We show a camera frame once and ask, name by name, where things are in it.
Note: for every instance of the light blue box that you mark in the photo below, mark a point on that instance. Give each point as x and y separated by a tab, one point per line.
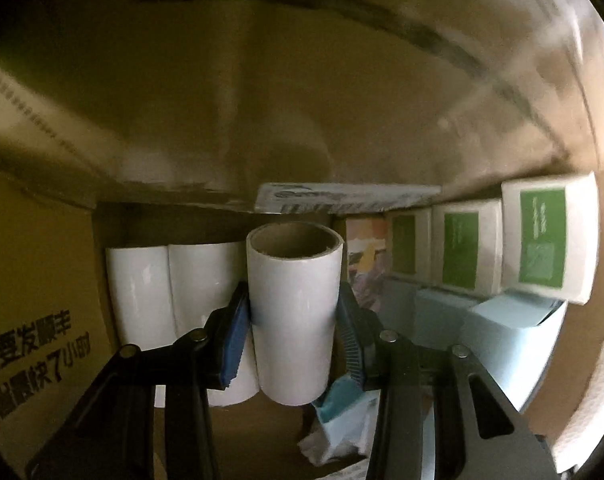
512	334

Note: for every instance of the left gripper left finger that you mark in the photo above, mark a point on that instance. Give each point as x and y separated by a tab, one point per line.
109	433

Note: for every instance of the brown cardboard box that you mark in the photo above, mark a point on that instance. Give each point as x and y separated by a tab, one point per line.
159	121

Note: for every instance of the green white carton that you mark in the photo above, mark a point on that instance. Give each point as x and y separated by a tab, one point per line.
410	244
467	247
551	229

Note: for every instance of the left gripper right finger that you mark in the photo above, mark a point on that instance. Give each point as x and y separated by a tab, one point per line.
478	433

